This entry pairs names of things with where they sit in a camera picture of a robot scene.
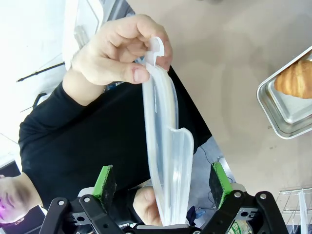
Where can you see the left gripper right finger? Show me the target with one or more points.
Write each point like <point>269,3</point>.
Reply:
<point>219,182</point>

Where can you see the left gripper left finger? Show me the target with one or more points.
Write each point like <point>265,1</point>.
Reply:
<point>104,187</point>

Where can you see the translucent plastic lid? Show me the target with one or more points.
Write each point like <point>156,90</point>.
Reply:
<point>302,212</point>
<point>161,122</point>

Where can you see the steel rectangular container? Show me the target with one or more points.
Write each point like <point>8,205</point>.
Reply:
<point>287,114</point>

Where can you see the golden croissant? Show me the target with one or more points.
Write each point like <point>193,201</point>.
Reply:
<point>295,80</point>

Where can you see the person's left forearm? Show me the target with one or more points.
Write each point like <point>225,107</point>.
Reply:
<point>146,204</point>

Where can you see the person's right forearm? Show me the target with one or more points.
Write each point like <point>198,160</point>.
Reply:
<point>83,92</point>

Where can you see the person's right hand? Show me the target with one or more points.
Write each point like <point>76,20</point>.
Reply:
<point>107,56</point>

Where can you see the blue plastic bag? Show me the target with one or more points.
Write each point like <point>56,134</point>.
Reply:
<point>201,214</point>

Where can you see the person's black T-shirt torso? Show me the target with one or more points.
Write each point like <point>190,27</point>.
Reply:
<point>85,146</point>

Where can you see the yellow green food bag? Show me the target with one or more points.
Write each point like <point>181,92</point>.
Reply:
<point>237,228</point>

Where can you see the person's head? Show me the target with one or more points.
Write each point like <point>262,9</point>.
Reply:
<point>17,197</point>

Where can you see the thin black stand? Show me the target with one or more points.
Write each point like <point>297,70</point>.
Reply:
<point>36,73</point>

